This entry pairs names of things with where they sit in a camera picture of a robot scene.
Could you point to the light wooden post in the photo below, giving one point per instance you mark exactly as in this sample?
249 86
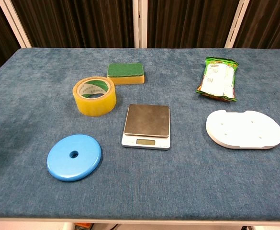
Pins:
141 24

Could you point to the white oval foam board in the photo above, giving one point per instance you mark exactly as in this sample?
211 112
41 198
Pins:
242 129

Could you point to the digital kitchen scale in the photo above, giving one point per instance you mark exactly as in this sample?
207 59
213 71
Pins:
145 119

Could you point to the yellow packing tape roll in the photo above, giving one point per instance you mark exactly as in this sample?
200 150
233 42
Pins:
96 105

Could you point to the green and yellow sponge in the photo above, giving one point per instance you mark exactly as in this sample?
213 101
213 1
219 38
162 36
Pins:
125 72

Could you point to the white slanted frame post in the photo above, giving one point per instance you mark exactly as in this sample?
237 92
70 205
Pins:
236 24
15 26

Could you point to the blue disc with hole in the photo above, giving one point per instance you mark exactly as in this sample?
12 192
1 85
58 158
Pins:
68 165

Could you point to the dark pleated curtain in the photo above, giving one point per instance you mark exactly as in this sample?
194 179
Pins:
82 24

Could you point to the orange object under table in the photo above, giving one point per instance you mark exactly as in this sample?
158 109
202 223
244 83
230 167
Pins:
82 226

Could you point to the green snack bag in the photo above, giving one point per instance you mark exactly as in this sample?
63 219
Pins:
217 79

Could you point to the blue table cloth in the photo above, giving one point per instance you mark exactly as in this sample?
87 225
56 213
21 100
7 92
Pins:
154 182

